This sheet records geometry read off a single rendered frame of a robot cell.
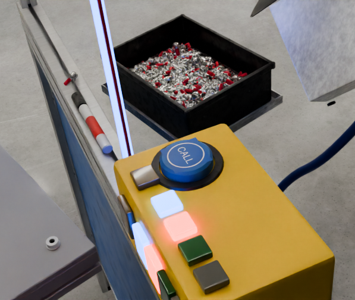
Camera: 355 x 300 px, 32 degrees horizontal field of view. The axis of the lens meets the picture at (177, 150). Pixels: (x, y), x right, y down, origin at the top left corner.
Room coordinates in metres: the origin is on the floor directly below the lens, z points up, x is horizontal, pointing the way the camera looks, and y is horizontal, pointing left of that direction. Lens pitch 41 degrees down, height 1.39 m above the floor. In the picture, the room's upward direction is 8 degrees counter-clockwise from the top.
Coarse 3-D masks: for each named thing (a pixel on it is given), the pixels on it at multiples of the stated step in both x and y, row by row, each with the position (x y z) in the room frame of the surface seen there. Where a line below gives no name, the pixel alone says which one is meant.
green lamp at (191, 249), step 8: (192, 240) 0.27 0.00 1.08; (200, 240) 0.27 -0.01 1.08; (184, 248) 0.27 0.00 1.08; (192, 248) 0.27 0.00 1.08; (200, 248) 0.26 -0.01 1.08; (208, 248) 0.26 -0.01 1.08; (184, 256) 0.26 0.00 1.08; (192, 256) 0.26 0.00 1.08; (200, 256) 0.26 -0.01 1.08; (208, 256) 0.26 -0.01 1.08; (192, 264) 0.26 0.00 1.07
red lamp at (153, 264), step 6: (144, 246) 0.29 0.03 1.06; (150, 246) 0.29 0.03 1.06; (144, 252) 0.29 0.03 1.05; (150, 252) 0.28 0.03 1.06; (150, 258) 0.28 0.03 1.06; (156, 258) 0.28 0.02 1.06; (150, 264) 0.28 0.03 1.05; (156, 264) 0.27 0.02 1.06; (150, 270) 0.28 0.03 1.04; (156, 270) 0.27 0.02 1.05; (150, 276) 0.29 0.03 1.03; (156, 276) 0.27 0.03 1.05; (156, 282) 0.27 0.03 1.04; (156, 288) 0.27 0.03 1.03
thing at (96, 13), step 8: (96, 0) 0.58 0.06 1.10; (96, 8) 0.58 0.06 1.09; (96, 16) 0.59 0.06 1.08; (96, 24) 0.59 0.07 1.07; (96, 32) 0.60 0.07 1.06; (104, 40) 0.58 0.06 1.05; (104, 48) 0.58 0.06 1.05; (104, 56) 0.59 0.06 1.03; (104, 64) 0.60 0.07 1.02; (112, 80) 0.58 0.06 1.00; (112, 88) 0.58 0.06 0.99; (112, 96) 0.59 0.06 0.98; (112, 104) 0.60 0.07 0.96; (120, 120) 0.58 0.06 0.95; (120, 128) 0.58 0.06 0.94; (120, 136) 0.59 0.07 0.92; (120, 144) 0.60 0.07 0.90
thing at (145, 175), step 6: (144, 168) 0.35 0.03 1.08; (150, 168) 0.35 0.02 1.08; (132, 174) 0.34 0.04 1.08; (138, 174) 0.34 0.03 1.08; (144, 174) 0.34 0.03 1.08; (150, 174) 0.34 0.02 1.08; (156, 174) 0.34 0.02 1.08; (138, 180) 0.34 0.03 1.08; (144, 180) 0.34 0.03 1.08; (150, 180) 0.33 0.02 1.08; (156, 180) 0.34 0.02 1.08; (138, 186) 0.33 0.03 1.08; (144, 186) 0.33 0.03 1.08
